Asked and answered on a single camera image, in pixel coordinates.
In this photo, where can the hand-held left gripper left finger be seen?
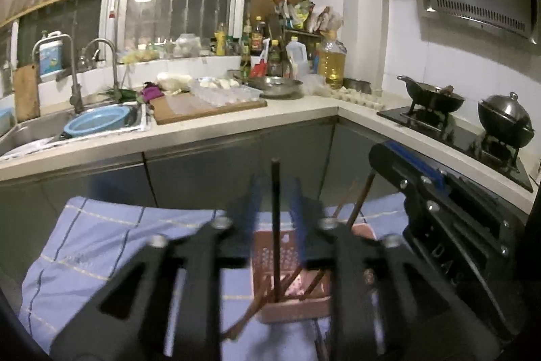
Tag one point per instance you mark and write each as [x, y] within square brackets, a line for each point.
[255, 208]

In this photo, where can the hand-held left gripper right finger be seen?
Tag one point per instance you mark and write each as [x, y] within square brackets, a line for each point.
[299, 217]

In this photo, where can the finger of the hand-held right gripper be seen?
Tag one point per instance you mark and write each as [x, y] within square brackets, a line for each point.
[391, 168]
[416, 162]

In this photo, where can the single dark chopstick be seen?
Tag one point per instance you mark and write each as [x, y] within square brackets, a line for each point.
[275, 192]

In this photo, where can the bundle of brown wooden chopsticks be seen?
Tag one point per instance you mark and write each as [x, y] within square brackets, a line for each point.
[359, 200]

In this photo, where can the pink perforated utensil basket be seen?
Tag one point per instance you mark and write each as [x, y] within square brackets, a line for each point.
[291, 310]

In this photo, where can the black gas stove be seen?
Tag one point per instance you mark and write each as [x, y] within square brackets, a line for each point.
[460, 141]

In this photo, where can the black wok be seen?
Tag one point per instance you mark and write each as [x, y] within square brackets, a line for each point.
[435, 98]

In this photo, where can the egg tray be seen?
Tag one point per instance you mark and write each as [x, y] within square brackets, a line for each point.
[355, 98]

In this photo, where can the dark lidded pot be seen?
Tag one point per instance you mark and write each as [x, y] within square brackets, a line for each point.
[505, 124]

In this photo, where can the large wooden cutting board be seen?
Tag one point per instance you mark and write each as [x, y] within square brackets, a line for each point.
[186, 113]

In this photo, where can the large cooking oil bottle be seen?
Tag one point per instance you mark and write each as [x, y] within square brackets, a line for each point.
[332, 65]

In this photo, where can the clear plastic tray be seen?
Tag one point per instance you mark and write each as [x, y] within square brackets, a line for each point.
[224, 92]

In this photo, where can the steel bowl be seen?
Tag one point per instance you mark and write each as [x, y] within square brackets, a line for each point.
[274, 87]

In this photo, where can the white plastic jug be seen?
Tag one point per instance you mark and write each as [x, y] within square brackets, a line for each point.
[298, 56]

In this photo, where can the purple vegetable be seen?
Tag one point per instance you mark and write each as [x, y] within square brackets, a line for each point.
[152, 93]

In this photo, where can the row of sauce bottles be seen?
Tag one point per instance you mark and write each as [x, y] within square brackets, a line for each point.
[258, 44]

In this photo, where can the blue checked cloth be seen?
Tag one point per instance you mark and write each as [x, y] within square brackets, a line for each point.
[84, 242]

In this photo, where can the green vegetables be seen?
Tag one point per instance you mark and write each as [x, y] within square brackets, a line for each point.
[122, 95]

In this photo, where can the pile of food packets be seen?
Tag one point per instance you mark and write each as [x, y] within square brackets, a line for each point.
[304, 14]

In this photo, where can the blue plastic basin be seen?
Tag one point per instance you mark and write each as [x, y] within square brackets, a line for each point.
[97, 122]

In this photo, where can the curved steel faucet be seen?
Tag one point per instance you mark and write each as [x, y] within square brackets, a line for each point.
[114, 65]

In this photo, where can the square steel faucet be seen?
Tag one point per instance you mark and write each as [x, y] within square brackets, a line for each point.
[76, 90]

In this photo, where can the steel sink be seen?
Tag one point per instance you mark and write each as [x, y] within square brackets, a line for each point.
[29, 132]

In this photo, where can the blue label detergent container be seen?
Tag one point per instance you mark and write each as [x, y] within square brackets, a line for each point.
[50, 56]

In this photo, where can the small worn cutting board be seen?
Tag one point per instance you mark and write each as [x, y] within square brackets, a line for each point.
[26, 94]

